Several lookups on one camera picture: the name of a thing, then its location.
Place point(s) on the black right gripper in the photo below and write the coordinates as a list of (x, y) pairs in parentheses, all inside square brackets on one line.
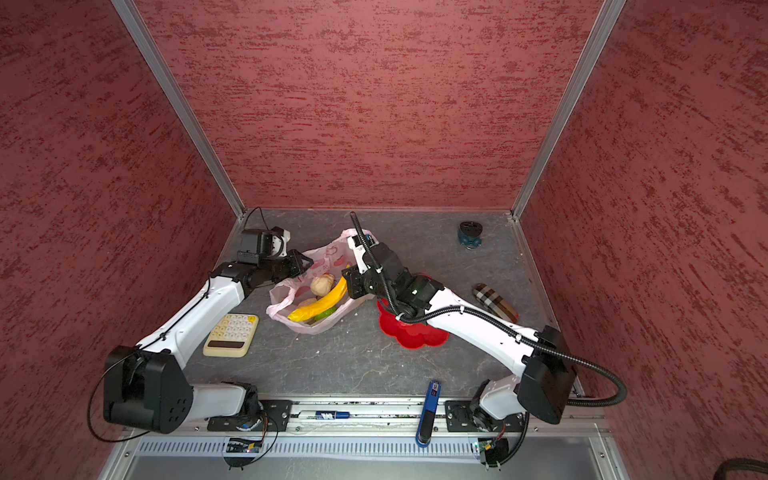
[(355, 281)]

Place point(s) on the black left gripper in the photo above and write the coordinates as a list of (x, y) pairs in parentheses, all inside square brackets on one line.
[(298, 266)]

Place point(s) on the pink plastic bag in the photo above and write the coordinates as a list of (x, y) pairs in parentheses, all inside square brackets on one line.
[(289, 294)]

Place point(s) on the yellow fake banana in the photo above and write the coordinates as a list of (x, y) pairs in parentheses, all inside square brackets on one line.
[(309, 311)]

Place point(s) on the red flower-shaped bowl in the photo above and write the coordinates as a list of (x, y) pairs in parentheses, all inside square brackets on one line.
[(414, 333)]

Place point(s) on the green fake lime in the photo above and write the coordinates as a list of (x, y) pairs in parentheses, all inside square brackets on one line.
[(325, 314)]

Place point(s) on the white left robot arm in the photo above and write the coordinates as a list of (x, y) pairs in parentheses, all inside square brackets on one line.
[(145, 387)]

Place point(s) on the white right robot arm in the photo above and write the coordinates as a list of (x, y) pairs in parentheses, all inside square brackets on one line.
[(541, 372)]

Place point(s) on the beige fake garlic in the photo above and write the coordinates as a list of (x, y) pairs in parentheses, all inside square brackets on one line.
[(322, 285)]

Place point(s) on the cream yellow calculator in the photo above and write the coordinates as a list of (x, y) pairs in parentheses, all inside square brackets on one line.
[(231, 337)]

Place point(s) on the blue black handheld device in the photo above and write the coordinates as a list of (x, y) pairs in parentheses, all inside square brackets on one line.
[(428, 414)]

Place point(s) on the blue marker pen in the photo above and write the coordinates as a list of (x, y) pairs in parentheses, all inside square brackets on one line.
[(325, 415)]

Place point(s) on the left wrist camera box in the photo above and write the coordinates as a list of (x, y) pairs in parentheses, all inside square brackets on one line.
[(258, 245)]

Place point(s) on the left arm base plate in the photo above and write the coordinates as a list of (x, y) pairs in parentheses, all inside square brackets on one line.
[(271, 414)]

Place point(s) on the aluminium front rail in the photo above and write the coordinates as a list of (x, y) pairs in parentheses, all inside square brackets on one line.
[(399, 416)]

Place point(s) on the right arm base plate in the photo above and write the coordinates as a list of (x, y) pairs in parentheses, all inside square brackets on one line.
[(468, 416)]

